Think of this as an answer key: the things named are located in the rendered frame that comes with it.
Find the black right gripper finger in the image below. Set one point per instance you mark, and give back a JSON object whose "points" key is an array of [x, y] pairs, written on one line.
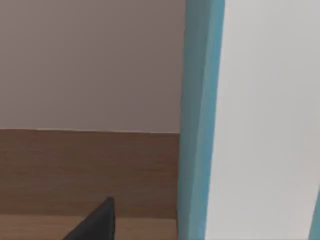
{"points": [[100, 222]]}

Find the wooden cupboard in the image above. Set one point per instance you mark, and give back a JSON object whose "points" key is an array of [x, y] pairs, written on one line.
{"points": [[87, 175]]}

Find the light blue rack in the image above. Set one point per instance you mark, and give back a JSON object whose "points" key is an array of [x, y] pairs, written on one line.
{"points": [[197, 125]]}

